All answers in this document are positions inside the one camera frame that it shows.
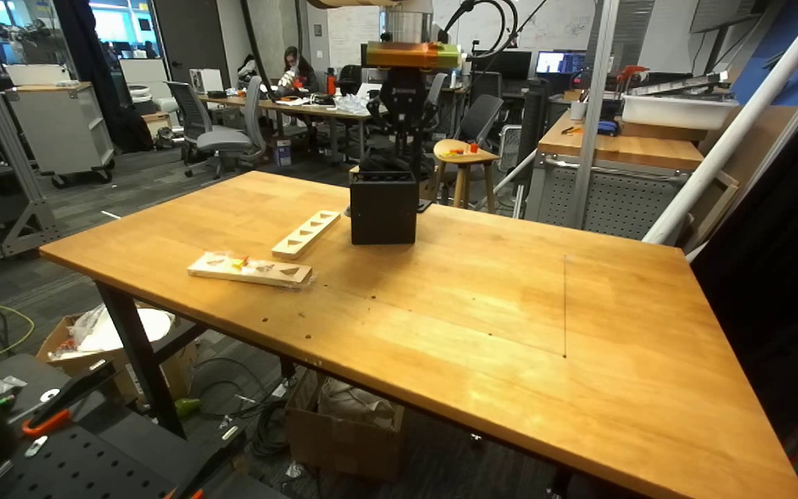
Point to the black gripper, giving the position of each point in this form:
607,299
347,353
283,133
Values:
402,94

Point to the black perforated basket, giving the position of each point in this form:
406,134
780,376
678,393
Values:
383,213

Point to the black vertical pole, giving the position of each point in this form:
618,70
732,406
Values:
424,196

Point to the round wooden stool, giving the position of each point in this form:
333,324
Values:
464,159

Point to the red toy block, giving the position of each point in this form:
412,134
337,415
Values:
475,146

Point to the seated person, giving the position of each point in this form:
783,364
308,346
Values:
295,70

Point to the wooden slotted board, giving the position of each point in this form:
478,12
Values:
306,234

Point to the lit computer monitor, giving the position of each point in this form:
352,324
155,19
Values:
553,63

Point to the grey office chair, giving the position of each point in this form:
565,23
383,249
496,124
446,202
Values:
220,137

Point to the wooden triangle puzzle board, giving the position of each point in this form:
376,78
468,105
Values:
250,270

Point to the yellow red triangle piece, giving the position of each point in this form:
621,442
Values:
237,266

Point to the wooden top workbench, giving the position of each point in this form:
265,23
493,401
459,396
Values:
621,155

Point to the white storage bin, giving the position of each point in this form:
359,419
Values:
678,113

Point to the brown cardboard box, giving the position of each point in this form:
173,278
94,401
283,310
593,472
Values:
344,433

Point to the white diagonal pole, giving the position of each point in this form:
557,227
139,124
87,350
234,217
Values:
740,130

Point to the white wheeled cabinet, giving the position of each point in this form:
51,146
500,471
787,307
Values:
61,130

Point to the cardboard box with white bag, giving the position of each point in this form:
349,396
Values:
94,338

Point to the grey metal shelf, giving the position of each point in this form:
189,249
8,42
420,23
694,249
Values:
2,185

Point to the black perforated panel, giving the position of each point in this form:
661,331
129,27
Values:
103,462

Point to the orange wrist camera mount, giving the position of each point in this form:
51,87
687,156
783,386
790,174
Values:
412,58

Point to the grey metal post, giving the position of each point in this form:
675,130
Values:
593,113

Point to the black table frame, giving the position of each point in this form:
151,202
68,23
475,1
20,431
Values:
139,363

